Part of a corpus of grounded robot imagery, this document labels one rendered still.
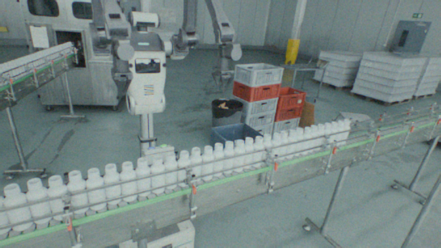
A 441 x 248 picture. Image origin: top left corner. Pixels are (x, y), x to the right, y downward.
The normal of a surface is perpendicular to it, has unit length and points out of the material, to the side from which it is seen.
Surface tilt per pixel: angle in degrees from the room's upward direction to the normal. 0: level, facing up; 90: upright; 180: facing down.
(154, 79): 90
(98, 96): 90
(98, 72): 90
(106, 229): 90
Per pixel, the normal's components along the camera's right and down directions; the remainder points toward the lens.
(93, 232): 0.49, 0.39
